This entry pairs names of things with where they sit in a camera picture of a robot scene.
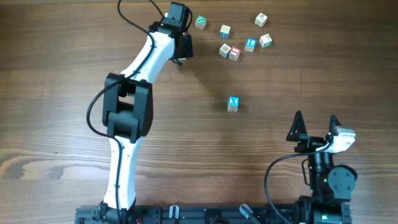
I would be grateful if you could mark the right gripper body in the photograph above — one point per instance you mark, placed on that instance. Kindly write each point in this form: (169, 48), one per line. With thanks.
(310, 144)

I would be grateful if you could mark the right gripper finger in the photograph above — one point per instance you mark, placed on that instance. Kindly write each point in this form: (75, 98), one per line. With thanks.
(334, 124)
(298, 131)

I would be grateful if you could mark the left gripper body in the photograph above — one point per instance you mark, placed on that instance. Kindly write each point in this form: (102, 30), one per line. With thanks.
(188, 51)

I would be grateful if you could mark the wooden base block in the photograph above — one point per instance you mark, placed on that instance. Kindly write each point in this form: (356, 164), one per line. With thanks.
(232, 109)

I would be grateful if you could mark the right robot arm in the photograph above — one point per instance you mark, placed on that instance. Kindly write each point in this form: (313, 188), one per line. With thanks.
(330, 185)

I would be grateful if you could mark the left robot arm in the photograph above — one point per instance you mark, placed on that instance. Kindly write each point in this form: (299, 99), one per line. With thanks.
(128, 108)

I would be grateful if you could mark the green N block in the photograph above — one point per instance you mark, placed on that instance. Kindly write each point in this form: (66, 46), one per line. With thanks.
(200, 22)

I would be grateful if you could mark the wooden picture block centre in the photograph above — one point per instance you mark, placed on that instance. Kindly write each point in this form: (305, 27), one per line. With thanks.
(224, 50)

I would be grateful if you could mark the wooden picture block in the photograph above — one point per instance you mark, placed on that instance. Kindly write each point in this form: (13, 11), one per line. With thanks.
(224, 50)
(261, 19)

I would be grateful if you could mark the blue H block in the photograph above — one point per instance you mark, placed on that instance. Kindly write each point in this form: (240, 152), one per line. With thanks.
(224, 31)

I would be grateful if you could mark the red I block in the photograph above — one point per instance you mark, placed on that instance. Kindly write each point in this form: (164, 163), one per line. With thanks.
(234, 53)

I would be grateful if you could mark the blue L block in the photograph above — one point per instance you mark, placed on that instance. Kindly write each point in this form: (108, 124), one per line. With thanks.
(250, 44)

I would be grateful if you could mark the wooden picture block top right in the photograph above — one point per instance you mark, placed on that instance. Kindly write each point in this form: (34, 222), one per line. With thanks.
(261, 19)

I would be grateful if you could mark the green-sided block right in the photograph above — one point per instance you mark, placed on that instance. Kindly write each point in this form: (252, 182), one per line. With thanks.
(265, 40)

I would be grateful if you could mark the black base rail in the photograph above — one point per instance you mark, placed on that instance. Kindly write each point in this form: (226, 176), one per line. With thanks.
(179, 215)

